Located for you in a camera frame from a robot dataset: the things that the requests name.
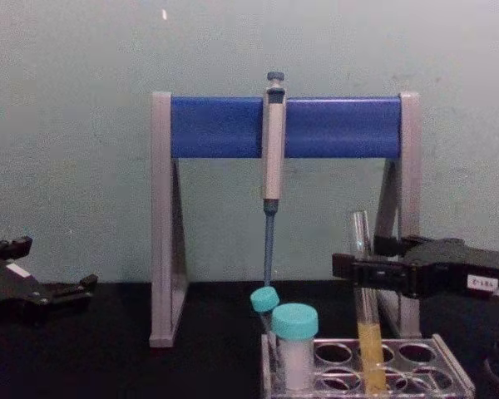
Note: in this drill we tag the grey pipette with blue tip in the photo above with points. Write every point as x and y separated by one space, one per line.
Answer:
273 158

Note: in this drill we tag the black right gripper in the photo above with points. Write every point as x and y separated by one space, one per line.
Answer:
449 268

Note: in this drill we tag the grey and blue pipette stand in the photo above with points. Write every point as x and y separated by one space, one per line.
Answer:
337 126

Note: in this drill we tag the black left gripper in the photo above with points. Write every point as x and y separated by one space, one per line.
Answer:
8 293

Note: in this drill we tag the small tube with teal cap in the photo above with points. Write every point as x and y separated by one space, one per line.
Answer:
264 299

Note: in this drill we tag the glass test tube yellow liquid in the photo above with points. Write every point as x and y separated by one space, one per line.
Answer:
372 345

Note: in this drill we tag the large tube with teal cap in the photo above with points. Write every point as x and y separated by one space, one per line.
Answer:
295 332

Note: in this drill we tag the clear plastic tube rack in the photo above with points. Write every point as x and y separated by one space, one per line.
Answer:
449 370

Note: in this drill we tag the black table cloth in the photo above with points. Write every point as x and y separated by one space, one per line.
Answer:
108 353

